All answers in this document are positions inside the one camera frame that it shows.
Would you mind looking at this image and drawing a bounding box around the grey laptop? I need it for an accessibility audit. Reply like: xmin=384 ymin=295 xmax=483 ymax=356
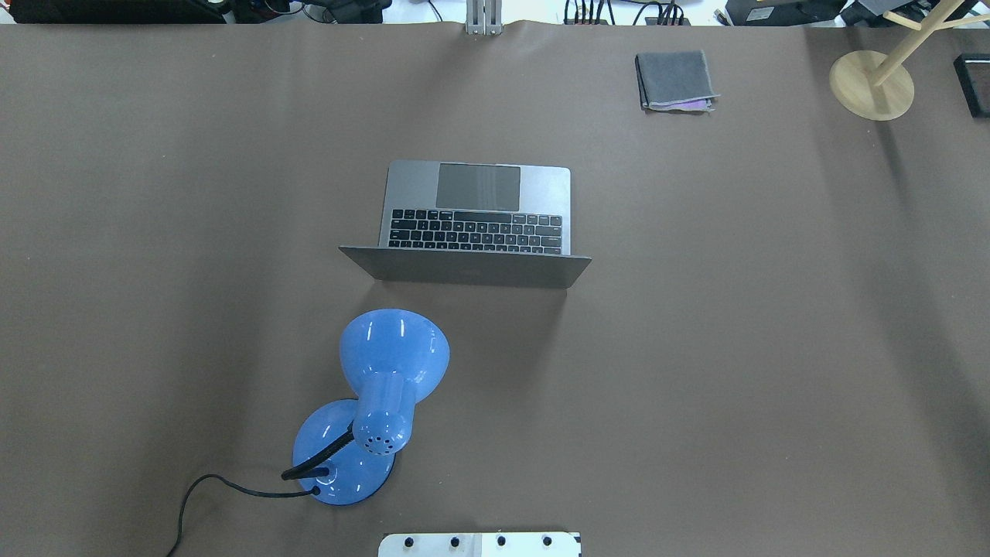
xmin=340 ymin=159 xmax=591 ymax=289

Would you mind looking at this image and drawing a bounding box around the blue desk lamp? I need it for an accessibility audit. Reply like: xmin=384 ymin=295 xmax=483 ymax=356
xmin=282 ymin=308 xmax=450 ymax=505

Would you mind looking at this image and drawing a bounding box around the folded grey cloth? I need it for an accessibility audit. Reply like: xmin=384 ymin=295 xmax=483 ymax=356
xmin=634 ymin=50 xmax=718 ymax=113

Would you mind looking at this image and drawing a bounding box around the wooden mug tree stand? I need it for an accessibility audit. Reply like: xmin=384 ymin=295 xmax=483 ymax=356
xmin=828 ymin=1 xmax=989 ymax=122

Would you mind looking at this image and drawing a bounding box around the black box table edge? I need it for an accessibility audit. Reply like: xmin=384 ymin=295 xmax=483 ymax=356
xmin=952 ymin=53 xmax=989 ymax=118

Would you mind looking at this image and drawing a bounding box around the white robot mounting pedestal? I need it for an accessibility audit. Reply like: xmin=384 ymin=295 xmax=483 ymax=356
xmin=377 ymin=531 xmax=583 ymax=556

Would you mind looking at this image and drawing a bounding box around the black lamp power cable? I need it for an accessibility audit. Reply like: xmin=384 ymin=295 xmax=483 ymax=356
xmin=166 ymin=473 xmax=321 ymax=557

